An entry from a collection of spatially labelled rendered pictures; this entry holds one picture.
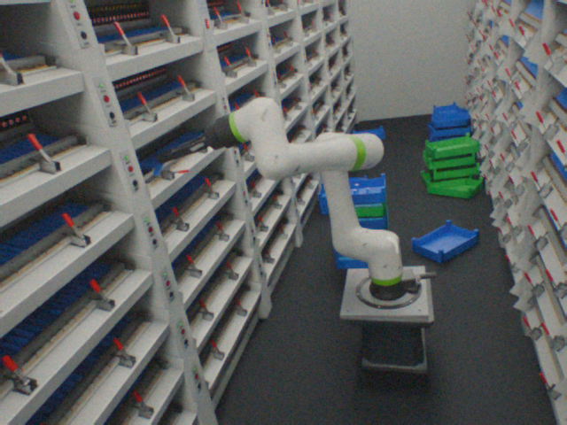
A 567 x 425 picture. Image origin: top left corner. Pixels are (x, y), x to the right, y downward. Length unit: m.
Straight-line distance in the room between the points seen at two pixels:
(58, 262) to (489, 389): 1.52
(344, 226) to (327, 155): 0.48
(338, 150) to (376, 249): 0.47
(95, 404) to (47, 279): 0.38
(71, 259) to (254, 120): 0.58
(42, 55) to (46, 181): 0.33
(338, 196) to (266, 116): 0.59
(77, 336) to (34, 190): 0.38
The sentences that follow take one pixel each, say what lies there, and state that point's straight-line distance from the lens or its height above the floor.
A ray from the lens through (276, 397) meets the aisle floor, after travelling 1.98.
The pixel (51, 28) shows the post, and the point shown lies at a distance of 1.31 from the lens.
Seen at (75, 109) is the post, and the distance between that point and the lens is 1.34.
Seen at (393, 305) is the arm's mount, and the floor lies 0.31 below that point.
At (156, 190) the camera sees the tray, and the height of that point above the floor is 0.94.
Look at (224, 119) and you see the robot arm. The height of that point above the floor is 1.14.
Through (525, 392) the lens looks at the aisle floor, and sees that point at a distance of 2.01.
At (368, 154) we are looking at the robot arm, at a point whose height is 0.92.
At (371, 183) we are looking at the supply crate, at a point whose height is 0.43.
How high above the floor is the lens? 1.42
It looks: 25 degrees down
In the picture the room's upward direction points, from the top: 10 degrees counter-clockwise
